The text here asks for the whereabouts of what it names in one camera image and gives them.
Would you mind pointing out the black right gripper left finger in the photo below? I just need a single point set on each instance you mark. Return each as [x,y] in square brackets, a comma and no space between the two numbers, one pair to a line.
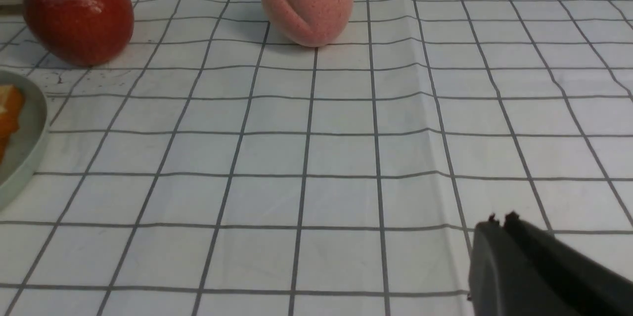
[504,282]

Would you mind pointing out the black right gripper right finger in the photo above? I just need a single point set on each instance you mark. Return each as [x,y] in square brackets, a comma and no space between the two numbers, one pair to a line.
[582,284]

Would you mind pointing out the toast slice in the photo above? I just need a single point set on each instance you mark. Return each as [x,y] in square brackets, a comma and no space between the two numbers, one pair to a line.
[12,101]

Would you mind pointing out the white checkered tablecloth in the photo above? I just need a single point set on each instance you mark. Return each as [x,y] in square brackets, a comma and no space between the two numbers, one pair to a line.
[217,169]

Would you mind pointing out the red apple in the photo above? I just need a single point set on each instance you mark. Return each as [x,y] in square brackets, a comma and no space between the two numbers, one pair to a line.
[84,33]

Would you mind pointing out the light green plate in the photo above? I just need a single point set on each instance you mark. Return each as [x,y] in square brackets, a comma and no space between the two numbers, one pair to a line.
[26,147]

